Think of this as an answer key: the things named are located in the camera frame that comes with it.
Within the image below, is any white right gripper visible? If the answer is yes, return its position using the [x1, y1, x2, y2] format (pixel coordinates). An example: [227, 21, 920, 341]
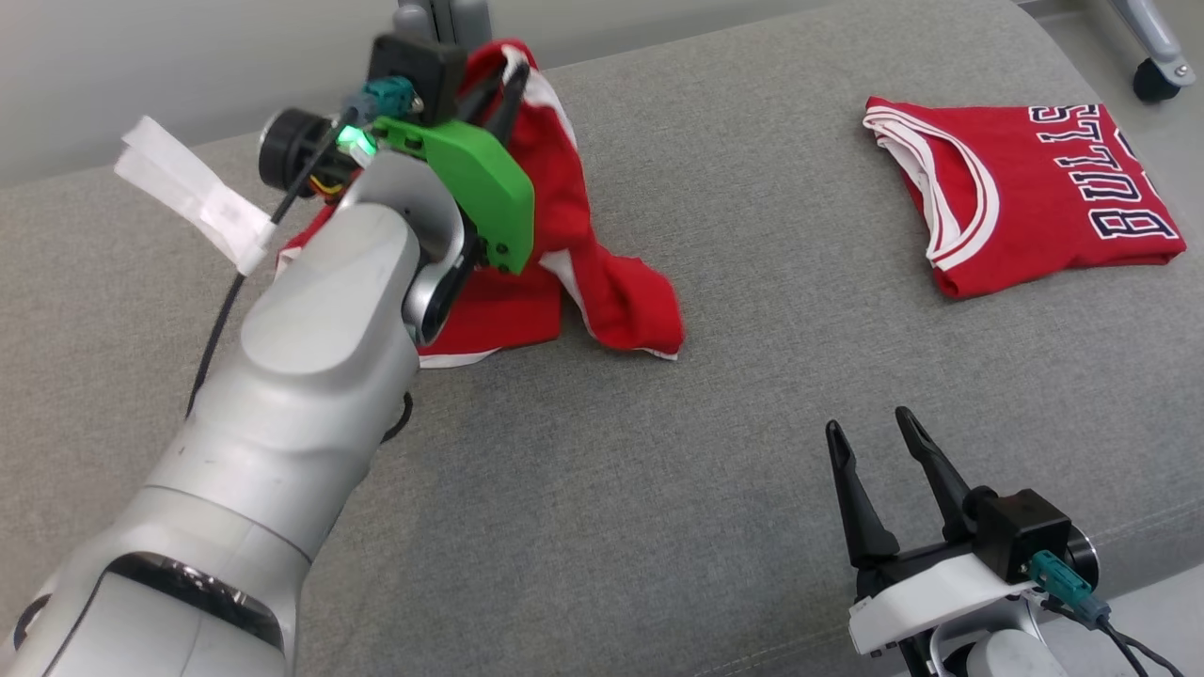
[825, 406, 1100, 656]

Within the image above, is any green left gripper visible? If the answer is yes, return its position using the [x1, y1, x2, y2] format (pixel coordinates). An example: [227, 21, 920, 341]
[259, 58, 537, 276]

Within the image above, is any red garment with white stripes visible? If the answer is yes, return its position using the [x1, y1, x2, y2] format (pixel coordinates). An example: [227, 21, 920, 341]
[275, 38, 686, 370]

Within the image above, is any red Bulls basketball jersey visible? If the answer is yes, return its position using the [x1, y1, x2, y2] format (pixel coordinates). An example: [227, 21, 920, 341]
[863, 94, 1188, 302]

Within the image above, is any grey fabric sofa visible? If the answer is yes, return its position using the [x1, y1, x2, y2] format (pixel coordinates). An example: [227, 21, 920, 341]
[0, 0, 1204, 677]

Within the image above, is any white tape tag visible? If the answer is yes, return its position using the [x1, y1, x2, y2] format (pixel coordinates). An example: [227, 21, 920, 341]
[113, 115, 276, 276]

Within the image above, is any black caster wheel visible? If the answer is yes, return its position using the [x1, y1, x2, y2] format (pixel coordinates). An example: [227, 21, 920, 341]
[1132, 58, 1182, 104]

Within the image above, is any grey chair leg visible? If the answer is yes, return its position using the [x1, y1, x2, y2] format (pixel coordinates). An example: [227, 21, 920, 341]
[1108, 0, 1197, 86]

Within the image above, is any dark grey window post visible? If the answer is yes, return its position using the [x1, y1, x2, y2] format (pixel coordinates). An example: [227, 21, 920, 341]
[393, 0, 492, 43]

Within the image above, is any teal left cable connector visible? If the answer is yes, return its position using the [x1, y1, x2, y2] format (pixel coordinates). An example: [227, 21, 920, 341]
[341, 77, 420, 123]

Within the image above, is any teal cable connector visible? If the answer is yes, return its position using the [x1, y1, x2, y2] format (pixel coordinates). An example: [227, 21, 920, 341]
[341, 77, 420, 123]
[1028, 551, 1113, 629]

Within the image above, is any teal right cable connector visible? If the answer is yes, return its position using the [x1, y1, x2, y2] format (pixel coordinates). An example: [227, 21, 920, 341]
[1028, 551, 1113, 629]

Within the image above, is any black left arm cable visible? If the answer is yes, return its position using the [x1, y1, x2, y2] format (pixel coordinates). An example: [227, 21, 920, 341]
[183, 108, 415, 445]

